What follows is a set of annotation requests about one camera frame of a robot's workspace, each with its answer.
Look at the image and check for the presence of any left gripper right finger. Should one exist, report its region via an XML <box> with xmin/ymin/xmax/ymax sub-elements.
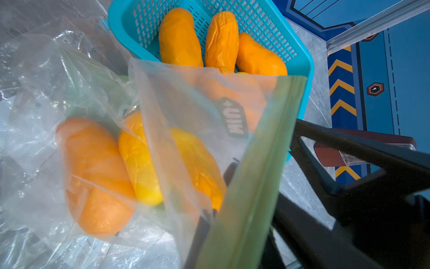
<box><xmin>272</xmin><ymin>120</ymin><xmax>430</xmax><ymax>269</ymax></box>

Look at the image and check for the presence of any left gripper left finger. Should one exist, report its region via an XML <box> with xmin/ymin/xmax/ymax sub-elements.
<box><xmin>183</xmin><ymin>161</ymin><xmax>239</xmax><ymax>269</ymax></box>

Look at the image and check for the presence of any wrinkled yellow-orange mango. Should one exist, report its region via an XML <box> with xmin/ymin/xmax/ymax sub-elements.
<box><xmin>170</xmin><ymin>128</ymin><xmax>227</xmax><ymax>211</ymax></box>

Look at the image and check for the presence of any yellow mango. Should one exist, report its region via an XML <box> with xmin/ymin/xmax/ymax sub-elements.
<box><xmin>204</xmin><ymin>11</ymin><xmax>239</xmax><ymax>72</ymax></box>
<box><xmin>118</xmin><ymin>112</ymin><xmax>163</xmax><ymax>206</ymax></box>

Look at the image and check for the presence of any clear green-zip bag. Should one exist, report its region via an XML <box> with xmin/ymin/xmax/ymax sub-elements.
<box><xmin>1</xmin><ymin>33</ymin><xmax>307</xmax><ymax>269</ymax></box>

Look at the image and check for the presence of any yellow top mango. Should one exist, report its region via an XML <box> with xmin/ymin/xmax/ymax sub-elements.
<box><xmin>204</xmin><ymin>11</ymin><xmax>239</xmax><ymax>72</ymax></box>

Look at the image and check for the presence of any clear blue-zip bag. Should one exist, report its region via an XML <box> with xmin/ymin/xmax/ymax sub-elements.
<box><xmin>1</xmin><ymin>1</ymin><xmax>111</xmax><ymax>101</ymax></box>

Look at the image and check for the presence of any dark red metronome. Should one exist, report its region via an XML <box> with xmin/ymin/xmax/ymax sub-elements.
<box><xmin>314</xmin><ymin>128</ymin><xmax>417</xmax><ymax>167</ymax></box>

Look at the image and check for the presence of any teal plastic basket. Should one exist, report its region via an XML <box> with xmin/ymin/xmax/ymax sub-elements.
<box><xmin>107</xmin><ymin>0</ymin><xmax>315</xmax><ymax>162</ymax></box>

